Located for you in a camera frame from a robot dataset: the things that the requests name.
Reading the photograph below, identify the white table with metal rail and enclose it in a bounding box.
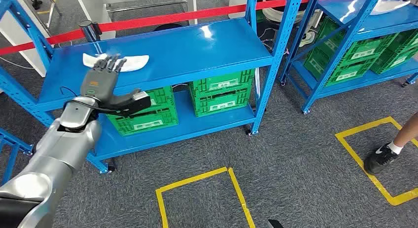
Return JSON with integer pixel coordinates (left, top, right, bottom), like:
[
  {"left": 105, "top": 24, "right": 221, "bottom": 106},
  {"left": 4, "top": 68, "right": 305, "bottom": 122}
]
[{"left": 73, "top": 0, "right": 199, "bottom": 41}]

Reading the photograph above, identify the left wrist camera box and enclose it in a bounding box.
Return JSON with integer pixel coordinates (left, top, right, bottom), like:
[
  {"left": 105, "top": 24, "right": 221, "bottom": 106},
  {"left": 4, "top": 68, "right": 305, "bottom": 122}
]
[{"left": 123, "top": 89, "right": 152, "bottom": 118}]

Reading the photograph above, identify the white panel board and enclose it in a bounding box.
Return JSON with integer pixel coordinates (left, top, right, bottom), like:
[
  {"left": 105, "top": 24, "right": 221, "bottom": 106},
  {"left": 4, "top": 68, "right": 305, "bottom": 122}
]
[{"left": 0, "top": 0, "right": 50, "bottom": 78}]

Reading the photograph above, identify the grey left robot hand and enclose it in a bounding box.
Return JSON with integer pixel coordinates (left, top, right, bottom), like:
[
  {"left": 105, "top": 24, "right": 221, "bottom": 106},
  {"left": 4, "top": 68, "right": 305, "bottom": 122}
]
[{"left": 80, "top": 54, "right": 130, "bottom": 107}]

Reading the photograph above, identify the white cabinet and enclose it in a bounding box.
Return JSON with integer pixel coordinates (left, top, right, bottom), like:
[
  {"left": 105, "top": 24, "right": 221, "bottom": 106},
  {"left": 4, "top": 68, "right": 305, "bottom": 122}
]
[{"left": 228, "top": 0, "right": 249, "bottom": 20}]

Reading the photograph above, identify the yellow floor tape square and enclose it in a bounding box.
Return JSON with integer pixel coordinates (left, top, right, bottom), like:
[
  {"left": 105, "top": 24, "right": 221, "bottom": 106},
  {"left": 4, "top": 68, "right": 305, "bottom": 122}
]
[
  {"left": 155, "top": 167, "right": 256, "bottom": 228},
  {"left": 335, "top": 116, "right": 418, "bottom": 207}
]

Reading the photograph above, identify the red barrier belt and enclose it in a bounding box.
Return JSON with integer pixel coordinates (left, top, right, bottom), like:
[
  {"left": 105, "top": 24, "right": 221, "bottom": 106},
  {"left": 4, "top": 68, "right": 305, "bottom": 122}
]
[{"left": 0, "top": 0, "right": 370, "bottom": 56}]

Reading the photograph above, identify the chrome stanchion post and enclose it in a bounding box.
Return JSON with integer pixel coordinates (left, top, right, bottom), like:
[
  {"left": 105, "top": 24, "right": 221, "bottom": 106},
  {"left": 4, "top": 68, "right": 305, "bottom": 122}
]
[{"left": 78, "top": 20, "right": 103, "bottom": 43}]

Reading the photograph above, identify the white curved plastic part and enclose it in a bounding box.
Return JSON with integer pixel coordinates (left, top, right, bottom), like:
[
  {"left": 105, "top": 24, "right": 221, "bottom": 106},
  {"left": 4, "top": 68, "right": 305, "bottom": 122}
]
[
  {"left": 82, "top": 52, "right": 150, "bottom": 73},
  {"left": 370, "top": 0, "right": 411, "bottom": 16}
]

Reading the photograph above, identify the black round base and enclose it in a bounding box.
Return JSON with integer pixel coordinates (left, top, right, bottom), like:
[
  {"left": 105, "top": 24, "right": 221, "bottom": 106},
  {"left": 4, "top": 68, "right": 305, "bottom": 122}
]
[{"left": 152, "top": 23, "right": 184, "bottom": 33}]

